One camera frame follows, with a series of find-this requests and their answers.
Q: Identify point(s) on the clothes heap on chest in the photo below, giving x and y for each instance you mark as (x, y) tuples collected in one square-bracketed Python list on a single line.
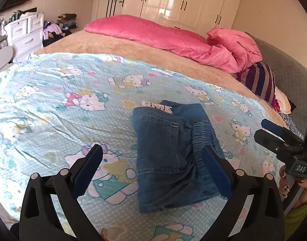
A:
[(21, 15)]

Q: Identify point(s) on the white glossy wardrobe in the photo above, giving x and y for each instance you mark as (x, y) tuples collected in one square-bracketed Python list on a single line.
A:
[(193, 5)]

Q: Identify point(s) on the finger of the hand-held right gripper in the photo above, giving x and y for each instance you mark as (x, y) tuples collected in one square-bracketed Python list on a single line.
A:
[(267, 139), (271, 126)]

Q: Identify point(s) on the white drawer chest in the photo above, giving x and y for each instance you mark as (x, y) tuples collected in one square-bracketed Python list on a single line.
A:
[(25, 37)]

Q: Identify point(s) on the blue patterned cloth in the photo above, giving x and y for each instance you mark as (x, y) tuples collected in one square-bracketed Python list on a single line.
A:
[(291, 128)]

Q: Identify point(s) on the dark folded clothes pile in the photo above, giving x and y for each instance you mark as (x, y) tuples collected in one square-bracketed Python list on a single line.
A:
[(67, 18)]

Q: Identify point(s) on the blue denim pants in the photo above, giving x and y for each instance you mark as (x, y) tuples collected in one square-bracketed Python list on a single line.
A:
[(161, 155)]

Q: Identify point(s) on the striped purple pillow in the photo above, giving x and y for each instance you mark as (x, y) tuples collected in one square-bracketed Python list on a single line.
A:
[(258, 80)]

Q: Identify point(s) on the pink duvet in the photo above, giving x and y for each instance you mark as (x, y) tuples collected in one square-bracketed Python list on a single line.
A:
[(148, 32)]

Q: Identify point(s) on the light blue cartoon printed blanket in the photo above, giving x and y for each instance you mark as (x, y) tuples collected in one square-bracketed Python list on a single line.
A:
[(55, 120)]

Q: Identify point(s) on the tan bed sheet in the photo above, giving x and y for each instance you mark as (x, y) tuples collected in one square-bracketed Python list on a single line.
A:
[(105, 45)]

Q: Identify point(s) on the grey upholstered headboard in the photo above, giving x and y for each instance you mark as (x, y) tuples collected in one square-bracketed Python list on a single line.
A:
[(288, 67)]

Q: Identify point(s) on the cream pillow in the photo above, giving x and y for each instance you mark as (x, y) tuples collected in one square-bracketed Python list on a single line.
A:
[(283, 101)]

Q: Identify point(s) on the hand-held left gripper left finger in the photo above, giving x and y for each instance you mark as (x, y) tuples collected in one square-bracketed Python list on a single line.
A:
[(89, 170)]

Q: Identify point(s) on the person's yellow-green clothing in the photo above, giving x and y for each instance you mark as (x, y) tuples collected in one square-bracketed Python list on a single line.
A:
[(297, 223)]

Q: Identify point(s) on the purple clothes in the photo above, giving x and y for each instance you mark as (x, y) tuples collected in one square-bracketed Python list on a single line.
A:
[(52, 29)]

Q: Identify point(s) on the white curved board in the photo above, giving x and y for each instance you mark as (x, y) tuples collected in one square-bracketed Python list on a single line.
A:
[(1, 57)]

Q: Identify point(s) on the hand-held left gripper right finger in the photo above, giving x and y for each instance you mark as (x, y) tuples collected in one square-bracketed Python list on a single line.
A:
[(217, 173)]

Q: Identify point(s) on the person's right hand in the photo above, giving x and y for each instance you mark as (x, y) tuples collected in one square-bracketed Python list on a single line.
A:
[(283, 183)]

